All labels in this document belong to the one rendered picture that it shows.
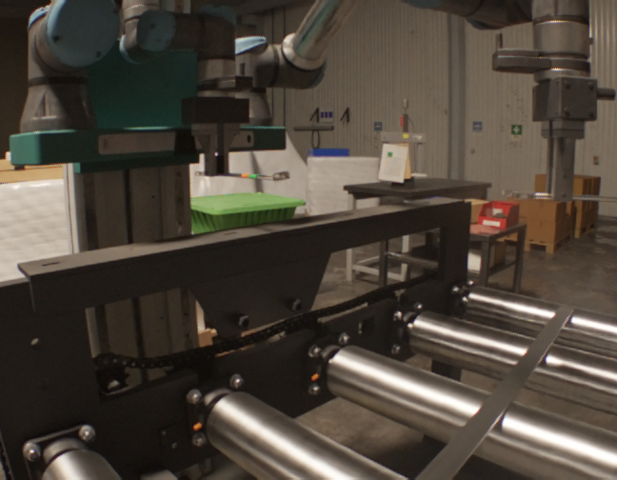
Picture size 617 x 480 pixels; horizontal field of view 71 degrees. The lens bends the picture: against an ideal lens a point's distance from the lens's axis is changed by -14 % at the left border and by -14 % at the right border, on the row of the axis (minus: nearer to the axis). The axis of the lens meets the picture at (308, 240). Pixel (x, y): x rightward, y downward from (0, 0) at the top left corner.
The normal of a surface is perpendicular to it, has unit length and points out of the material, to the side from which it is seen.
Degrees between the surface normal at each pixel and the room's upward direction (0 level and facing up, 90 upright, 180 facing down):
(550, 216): 90
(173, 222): 90
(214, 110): 90
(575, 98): 90
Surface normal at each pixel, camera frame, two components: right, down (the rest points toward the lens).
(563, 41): -0.40, 0.19
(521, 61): -0.19, 0.20
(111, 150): 0.78, 0.12
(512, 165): -0.72, 0.14
